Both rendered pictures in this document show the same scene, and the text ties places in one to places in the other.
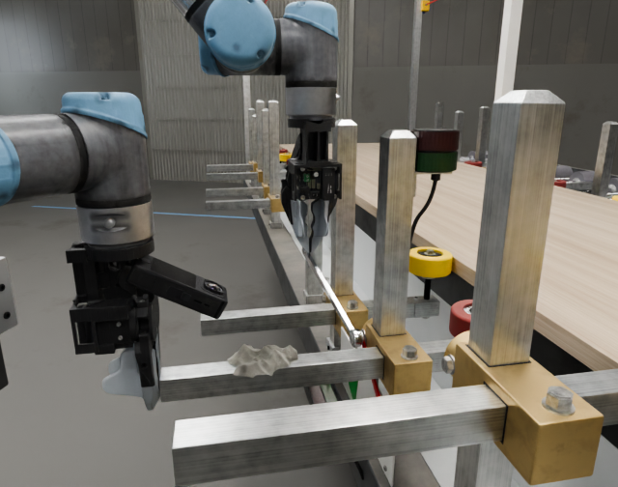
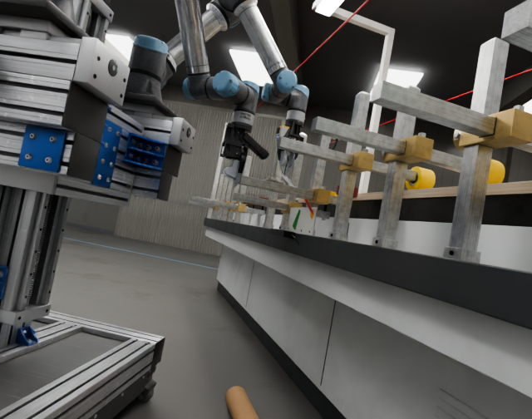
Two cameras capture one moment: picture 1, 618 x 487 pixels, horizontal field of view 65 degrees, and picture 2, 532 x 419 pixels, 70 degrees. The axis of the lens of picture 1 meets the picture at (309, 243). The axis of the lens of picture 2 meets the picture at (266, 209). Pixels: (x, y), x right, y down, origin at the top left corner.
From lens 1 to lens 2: 0.97 m
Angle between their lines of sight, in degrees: 20
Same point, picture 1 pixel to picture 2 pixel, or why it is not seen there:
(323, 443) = (312, 148)
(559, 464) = (364, 163)
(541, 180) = (364, 110)
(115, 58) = not seen: hidden behind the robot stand
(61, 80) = not seen: hidden behind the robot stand
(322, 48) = (303, 99)
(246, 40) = (289, 82)
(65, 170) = (244, 94)
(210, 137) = (166, 213)
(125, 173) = (253, 104)
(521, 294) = not seen: hidden behind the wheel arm
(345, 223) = (297, 172)
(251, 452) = (297, 144)
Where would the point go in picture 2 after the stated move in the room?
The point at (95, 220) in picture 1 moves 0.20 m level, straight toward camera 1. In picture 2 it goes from (241, 115) to (271, 103)
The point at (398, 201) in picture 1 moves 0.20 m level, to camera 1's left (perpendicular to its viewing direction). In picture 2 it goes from (324, 142) to (273, 131)
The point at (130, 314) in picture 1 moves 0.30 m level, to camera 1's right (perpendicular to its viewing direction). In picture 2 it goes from (242, 146) to (327, 164)
